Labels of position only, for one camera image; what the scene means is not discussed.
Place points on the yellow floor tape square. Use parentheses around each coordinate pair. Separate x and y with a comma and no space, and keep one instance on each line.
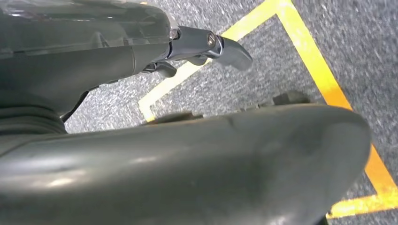
(311,56)

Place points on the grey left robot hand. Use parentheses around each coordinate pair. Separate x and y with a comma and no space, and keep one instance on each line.
(186,170)

